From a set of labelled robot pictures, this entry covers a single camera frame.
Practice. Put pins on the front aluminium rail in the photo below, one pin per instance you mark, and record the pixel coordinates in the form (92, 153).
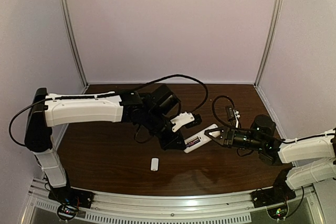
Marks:
(221, 208)

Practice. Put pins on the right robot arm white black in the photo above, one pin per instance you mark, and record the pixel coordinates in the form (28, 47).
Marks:
(319, 148)

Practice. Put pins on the white battery cover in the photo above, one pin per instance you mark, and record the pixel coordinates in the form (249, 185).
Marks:
(154, 167)

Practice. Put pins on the left circuit board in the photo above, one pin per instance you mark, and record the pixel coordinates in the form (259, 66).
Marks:
(67, 212)

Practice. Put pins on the blue battery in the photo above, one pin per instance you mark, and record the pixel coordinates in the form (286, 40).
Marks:
(193, 142)

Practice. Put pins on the circuit board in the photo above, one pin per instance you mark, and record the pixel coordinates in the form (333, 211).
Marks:
(278, 212)
(67, 212)

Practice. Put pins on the right aluminium frame post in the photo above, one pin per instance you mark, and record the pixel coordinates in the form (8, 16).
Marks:
(269, 40)

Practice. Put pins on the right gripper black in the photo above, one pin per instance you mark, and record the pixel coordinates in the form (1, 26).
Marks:
(230, 132)

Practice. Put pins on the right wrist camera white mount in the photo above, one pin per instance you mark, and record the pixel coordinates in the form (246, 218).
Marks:
(232, 116)

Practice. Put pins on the aluminium frame post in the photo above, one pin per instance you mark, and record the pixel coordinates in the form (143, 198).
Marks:
(269, 40)
(72, 42)

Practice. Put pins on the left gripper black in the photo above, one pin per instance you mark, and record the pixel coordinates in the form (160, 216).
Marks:
(170, 144)

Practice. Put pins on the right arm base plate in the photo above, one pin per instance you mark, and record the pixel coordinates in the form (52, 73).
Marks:
(271, 196)

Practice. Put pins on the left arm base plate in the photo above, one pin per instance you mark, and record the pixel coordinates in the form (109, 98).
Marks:
(72, 196)

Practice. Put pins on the left aluminium frame post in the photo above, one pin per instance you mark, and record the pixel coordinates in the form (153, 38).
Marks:
(72, 42)

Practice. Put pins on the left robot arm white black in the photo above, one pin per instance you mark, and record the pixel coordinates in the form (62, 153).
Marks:
(145, 109)

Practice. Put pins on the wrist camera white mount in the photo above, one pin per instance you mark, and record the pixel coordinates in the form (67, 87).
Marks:
(232, 116)
(185, 119)

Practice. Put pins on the right circuit board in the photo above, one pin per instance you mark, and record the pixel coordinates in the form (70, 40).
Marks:
(278, 212)

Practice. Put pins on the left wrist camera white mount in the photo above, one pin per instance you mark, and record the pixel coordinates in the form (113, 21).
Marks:
(185, 119)

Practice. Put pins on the white remote control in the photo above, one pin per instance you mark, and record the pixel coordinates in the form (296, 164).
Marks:
(204, 139)

